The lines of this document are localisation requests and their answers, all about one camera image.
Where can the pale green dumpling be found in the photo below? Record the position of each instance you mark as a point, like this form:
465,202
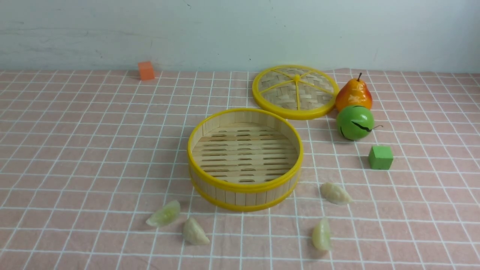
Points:
321,235
166,215

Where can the green foam cube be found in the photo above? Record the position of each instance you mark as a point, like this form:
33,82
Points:
380,157

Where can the yellow rimmed bamboo steamer tray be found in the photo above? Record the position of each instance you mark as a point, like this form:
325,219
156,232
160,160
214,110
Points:
245,160

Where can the orange yellow toy pear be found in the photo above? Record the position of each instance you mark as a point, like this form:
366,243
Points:
355,92

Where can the yellow rimmed bamboo steamer lid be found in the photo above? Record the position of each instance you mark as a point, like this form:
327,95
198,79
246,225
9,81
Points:
295,92

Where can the cream dumpling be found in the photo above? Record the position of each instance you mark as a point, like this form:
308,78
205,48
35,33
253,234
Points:
335,194
193,233

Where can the green toy apple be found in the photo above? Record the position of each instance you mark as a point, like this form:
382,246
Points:
355,122

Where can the pink checkered tablecloth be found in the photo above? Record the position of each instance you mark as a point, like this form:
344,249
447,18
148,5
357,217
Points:
88,156

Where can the orange foam cube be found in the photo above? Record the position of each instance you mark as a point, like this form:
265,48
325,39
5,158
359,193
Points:
146,71

